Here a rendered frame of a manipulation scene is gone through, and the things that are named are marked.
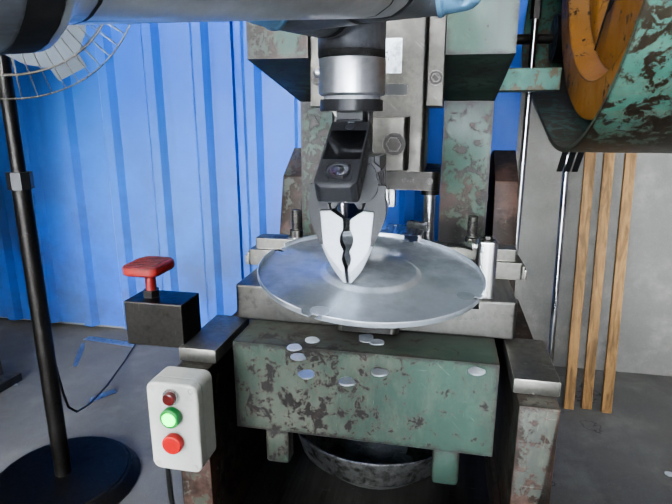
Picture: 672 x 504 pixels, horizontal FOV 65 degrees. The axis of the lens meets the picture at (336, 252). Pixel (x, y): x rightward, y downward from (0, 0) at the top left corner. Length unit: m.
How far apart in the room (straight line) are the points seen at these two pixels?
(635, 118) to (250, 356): 0.61
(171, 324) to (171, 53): 1.64
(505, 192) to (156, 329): 0.77
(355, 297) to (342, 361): 0.19
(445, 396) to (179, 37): 1.86
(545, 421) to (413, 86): 0.51
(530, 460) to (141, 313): 0.59
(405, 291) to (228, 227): 1.70
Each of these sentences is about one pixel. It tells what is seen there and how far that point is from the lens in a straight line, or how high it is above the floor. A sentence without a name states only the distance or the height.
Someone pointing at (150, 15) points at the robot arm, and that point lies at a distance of 0.27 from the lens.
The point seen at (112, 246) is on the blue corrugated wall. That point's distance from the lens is 2.58.
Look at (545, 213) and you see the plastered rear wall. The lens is 2.15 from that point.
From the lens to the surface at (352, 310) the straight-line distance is 0.59.
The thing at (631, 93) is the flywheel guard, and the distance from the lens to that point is 0.72.
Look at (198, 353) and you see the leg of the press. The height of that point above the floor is 0.63.
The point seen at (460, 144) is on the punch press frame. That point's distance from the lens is 1.11.
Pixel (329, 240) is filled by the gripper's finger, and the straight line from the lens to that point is 0.62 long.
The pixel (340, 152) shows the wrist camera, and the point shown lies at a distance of 0.56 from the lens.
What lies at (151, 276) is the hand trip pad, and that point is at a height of 0.75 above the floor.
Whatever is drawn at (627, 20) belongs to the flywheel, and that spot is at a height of 1.12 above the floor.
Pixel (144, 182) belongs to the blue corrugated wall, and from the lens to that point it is 2.43.
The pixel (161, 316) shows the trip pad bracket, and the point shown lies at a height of 0.68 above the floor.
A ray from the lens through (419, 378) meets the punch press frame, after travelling 0.79.
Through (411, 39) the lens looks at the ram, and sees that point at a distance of 0.86.
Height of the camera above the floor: 0.98
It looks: 14 degrees down
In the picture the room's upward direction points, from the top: straight up
